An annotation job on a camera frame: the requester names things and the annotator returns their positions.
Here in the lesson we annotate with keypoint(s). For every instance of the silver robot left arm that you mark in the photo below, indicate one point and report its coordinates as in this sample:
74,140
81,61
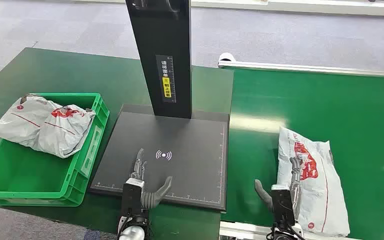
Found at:
132,230

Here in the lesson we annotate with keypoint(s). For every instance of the silver conveyor side rail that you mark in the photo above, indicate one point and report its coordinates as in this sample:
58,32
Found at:
311,69
245,231

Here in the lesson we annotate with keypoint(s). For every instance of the black and yellow column label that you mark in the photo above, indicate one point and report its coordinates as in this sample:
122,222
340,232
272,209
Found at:
166,79

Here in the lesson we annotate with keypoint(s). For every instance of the white package with red line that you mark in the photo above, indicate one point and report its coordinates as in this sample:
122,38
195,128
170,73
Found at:
19,122

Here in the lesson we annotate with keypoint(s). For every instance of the black scanner base plate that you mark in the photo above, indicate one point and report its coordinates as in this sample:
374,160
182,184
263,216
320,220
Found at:
185,172

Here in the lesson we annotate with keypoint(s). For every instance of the green conveyor belt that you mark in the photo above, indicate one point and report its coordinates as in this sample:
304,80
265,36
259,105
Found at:
344,109

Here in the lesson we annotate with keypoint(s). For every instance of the white conveyor roller end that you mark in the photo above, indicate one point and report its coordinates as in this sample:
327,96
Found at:
226,57

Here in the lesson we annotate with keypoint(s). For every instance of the white ledge along floor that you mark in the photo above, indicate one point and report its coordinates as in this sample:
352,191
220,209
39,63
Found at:
311,6

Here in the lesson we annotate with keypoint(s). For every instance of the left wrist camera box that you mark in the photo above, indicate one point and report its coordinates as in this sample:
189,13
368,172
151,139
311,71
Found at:
132,198

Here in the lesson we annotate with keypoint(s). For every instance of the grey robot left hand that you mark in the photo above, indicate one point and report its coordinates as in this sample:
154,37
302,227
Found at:
154,198

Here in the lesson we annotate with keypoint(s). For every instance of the black scanner column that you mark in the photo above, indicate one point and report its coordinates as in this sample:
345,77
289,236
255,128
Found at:
165,39

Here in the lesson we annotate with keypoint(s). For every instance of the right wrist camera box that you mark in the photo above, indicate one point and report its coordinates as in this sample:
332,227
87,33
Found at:
283,205

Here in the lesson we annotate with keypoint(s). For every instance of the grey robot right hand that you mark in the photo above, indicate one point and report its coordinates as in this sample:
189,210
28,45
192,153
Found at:
296,179

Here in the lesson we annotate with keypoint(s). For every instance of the white package with red print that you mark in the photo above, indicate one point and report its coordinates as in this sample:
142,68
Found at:
324,185

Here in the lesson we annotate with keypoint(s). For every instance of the green plastic crate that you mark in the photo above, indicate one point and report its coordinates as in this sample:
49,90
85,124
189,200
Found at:
29,175

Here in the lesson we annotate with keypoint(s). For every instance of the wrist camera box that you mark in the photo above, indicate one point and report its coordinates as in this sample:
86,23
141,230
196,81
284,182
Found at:
132,198
283,205

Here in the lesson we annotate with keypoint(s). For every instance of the crumpled white package red logo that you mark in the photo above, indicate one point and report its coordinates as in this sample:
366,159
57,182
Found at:
64,132

